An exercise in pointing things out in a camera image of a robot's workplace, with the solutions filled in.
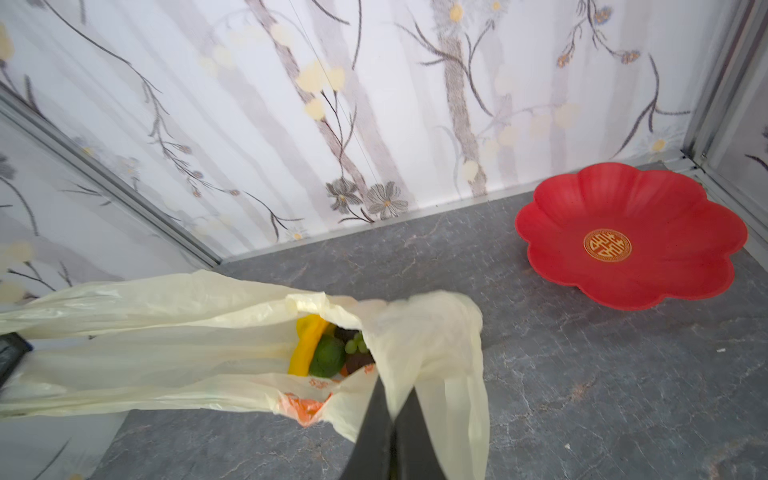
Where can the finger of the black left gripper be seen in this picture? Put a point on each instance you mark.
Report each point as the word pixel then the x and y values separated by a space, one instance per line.
pixel 12 351

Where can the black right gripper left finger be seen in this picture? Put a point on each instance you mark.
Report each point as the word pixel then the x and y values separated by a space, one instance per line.
pixel 371 455

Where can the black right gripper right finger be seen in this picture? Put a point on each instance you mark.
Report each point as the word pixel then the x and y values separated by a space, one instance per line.
pixel 413 455

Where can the pale yellow printed plastic bag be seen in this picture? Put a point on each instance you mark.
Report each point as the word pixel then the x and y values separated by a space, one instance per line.
pixel 207 341

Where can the dark fake avocado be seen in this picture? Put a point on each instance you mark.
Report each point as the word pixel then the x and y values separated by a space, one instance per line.
pixel 357 361

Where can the green fake lime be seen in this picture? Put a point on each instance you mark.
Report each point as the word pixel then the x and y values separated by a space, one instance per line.
pixel 329 357

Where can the green fake grape bunch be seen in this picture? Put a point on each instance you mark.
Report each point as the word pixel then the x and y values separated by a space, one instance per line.
pixel 356 345

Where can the yellow fake banana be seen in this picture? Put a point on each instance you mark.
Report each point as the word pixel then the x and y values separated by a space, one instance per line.
pixel 310 329

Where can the red flower-shaped plastic plate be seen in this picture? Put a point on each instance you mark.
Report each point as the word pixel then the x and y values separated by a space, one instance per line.
pixel 628 239

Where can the aluminium frame post left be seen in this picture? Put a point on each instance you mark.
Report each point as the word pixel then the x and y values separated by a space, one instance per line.
pixel 14 109

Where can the aluminium frame post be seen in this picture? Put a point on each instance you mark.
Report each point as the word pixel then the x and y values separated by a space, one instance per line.
pixel 14 109
pixel 740 62

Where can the aluminium frame post right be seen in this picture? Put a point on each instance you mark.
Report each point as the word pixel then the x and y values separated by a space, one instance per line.
pixel 740 62

